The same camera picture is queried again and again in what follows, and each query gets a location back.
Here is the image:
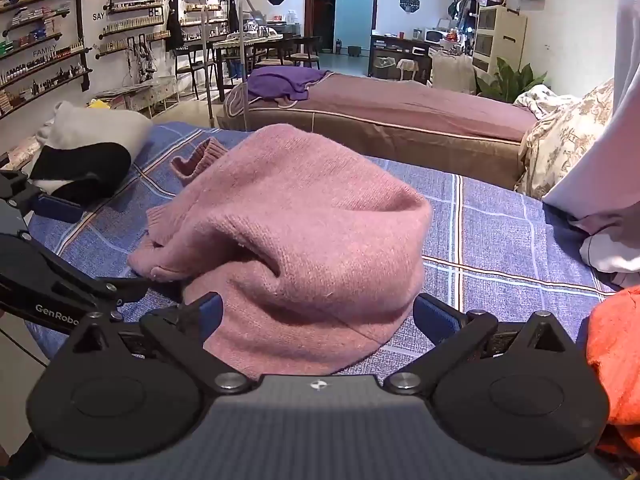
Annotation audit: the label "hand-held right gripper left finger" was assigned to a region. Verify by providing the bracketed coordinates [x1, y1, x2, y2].
[70, 292, 253, 394]

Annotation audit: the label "white pillow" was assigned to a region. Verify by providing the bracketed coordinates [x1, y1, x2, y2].
[542, 0, 640, 236]

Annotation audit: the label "wall shelves of small bottles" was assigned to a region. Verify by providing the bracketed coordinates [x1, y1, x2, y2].
[0, 0, 236, 121]

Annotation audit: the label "dark wooden sideboard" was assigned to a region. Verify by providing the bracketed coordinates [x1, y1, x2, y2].
[369, 34, 436, 83]

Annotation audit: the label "crumpled white duvet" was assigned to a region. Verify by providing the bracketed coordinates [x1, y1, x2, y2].
[514, 85, 573, 121]

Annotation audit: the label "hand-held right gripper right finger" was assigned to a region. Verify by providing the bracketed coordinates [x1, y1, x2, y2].
[384, 293, 577, 395]

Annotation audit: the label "mauve covered bed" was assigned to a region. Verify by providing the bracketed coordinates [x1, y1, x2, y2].
[216, 71, 538, 191]

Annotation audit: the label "blue plaid bed sheet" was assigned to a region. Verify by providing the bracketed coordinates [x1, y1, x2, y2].
[25, 121, 621, 378]

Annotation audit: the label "white wire rack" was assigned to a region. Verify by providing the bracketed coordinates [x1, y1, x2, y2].
[94, 79, 180, 113]

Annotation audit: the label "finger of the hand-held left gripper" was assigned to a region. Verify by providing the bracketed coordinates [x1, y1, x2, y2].
[27, 234, 152, 312]
[0, 169, 84, 223]

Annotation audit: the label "dark wooden door frame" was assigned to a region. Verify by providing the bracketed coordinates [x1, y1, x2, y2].
[305, 0, 381, 56]

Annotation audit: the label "white cloth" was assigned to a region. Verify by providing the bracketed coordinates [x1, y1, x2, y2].
[580, 232, 640, 289]

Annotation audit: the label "dark dining table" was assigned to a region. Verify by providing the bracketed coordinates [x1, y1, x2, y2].
[205, 32, 301, 101]

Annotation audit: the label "cream covered armchair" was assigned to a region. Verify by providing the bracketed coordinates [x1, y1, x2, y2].
[431, 51, 477, 95]

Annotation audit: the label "cream storage cabinet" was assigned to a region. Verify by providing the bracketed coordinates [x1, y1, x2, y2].
[472, 4, 527, 76]

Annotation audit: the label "green potted plant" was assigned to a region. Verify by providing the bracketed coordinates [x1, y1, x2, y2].
[476, 57, 548, 104]

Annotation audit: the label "orange cloth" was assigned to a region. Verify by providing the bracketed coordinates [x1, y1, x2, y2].
[586, 285, 640, 456]

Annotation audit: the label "white and black folded garment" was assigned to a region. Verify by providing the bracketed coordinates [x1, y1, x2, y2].
[29, 101, 154, 205]

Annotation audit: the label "dark metal chair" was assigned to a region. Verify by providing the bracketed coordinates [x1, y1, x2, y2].
[289, 36, 322, 70]
[175, 42, 217, 100]

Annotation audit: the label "pink knitted sweater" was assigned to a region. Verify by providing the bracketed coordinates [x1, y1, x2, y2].
[127, 124, 435, 380]

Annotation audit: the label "purple blanket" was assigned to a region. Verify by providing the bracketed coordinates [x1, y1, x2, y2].
[246, 66, 333, 102]

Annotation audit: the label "floral print pillow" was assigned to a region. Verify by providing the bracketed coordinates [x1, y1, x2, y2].
[515, 79, 616, 200]

